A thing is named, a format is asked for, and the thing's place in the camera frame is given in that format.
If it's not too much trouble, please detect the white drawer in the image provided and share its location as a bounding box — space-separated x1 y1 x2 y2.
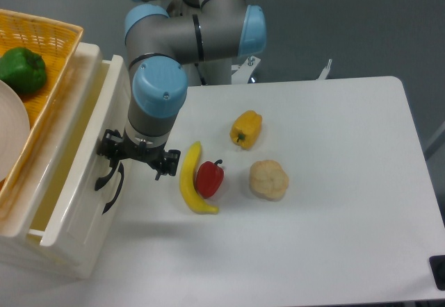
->
28 56 129 279

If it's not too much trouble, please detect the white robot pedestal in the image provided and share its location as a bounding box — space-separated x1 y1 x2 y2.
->
184 58 232 86

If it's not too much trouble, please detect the white base mounting frame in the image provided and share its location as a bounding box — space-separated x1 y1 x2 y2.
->
230 56 332 84

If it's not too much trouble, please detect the yellow banana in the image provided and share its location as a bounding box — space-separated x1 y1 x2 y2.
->
179 141 219 215

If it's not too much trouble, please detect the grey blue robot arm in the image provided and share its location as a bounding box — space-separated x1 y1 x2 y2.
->
97 0 266 176

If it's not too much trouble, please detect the red bell pepper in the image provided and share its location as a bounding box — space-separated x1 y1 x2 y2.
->
195 159 225 199

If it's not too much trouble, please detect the black corner device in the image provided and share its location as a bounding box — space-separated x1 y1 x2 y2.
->
429 255 445 291

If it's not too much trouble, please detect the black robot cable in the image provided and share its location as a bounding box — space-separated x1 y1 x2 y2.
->
195 63 209 86

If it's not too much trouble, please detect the black drawer handle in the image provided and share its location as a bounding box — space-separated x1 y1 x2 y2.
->
102 163 124 215
95 160 119 191

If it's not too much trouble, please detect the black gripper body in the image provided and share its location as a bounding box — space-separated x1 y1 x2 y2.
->
120 133 165 170

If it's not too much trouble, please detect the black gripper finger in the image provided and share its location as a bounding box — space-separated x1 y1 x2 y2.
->
97 129 124 175
153 149 181 181

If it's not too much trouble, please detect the white plate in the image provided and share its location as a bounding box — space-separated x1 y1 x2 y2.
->
0 81 30 180

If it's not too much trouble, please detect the green bell pepper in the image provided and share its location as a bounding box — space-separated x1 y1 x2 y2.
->
1 47 47 95

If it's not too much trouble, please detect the white drawer cabinet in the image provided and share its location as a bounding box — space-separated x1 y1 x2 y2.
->
1 43 129 279

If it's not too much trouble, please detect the yellow bell pepper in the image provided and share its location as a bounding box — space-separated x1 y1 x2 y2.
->
229 110 263 150

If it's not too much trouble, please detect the black top drawer handle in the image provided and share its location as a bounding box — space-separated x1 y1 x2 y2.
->
95 160 119 191

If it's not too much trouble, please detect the black bottom drawer handle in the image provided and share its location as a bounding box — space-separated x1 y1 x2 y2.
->
102 163 124 215

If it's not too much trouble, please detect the yellow woven basket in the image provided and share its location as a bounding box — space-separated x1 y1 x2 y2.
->
1 9 83 217

